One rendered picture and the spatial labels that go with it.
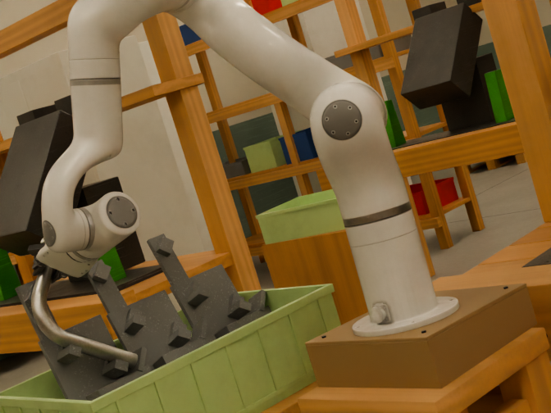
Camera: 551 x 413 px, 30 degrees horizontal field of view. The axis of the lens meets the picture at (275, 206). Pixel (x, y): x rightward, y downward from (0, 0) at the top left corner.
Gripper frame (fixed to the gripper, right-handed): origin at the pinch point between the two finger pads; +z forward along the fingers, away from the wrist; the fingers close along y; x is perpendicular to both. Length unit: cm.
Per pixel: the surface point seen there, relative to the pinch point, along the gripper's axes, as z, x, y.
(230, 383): -19.6, 16.5, -35.0
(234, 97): 571, -566, -304
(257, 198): 598, -483, -368
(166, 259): 4.3, -16.6, -26.4
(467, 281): -46, -12, -69
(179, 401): -19.4, 23.8, -25.2
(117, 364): -1.6, 13.8, -18.9
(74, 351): -1.6, 14.7, -9.4
